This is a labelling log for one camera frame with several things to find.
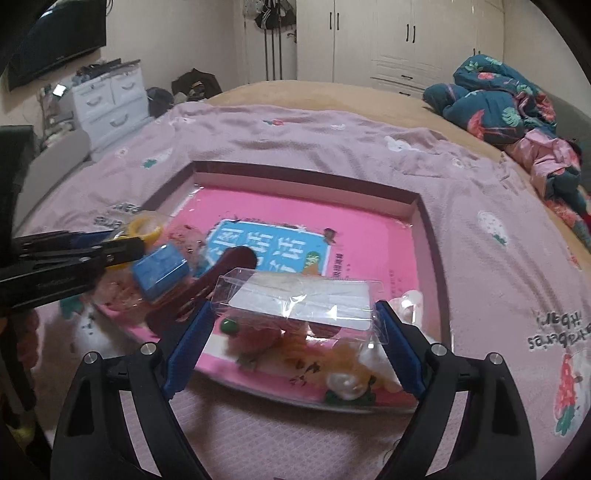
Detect maroon oval hair clip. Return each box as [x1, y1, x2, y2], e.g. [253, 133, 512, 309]
[145, 246, 257, 337]

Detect clear pearl hair claw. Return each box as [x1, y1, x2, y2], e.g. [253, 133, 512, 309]
[325, 372, 368, 401]

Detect pink pompom strawberry clip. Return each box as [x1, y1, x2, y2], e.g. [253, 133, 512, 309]
[219, 317, 283, 370]

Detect small blue box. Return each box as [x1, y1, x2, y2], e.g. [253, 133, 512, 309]
[131, 243, 191, 303]

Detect clear plastic earring box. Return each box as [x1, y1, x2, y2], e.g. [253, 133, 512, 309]
[211, 268, 385, 343]

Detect yellow rings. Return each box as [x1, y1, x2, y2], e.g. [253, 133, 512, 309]
[110, 210, 167, 273]

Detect left hand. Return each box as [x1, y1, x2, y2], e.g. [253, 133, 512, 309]
[0, 310, 40, 369]

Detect cream hair claw clip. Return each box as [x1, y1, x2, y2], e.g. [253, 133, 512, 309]
[388, 290, 425, 329]

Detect grey chair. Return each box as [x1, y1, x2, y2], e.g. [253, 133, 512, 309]
[13, 130, 90, 233]

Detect shallow cardboard tray box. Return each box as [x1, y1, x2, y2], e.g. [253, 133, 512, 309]
[87, 160, 452, 414]

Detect pink strawberry print blanket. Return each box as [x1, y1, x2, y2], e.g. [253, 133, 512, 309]
[24, 103, 590, 479]

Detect white drawer chest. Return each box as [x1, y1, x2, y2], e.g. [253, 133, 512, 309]
[60, 62, 150, 153]

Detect black jacket pile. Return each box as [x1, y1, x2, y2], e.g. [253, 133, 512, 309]
[146, 69, 222, 118]

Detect tan bed sheet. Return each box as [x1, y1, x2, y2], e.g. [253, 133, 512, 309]
[205, 81, 590, 269]

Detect teal floral quilt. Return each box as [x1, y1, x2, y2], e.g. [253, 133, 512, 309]
[423, 54, 590, 247]

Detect grey headboard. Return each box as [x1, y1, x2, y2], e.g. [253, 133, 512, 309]
[547, 93, 591, 192]

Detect white wardrobe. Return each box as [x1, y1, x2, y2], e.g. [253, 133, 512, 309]
[297, 0, 505, 97]

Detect white door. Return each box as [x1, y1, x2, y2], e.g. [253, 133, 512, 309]
[239, 1, 297, 84]

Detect bags hanging on door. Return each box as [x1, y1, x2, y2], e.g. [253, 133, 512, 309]
[242, 0, 297, 30]

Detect black wall television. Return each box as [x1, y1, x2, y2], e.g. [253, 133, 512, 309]
[7, 0, 107, 91]

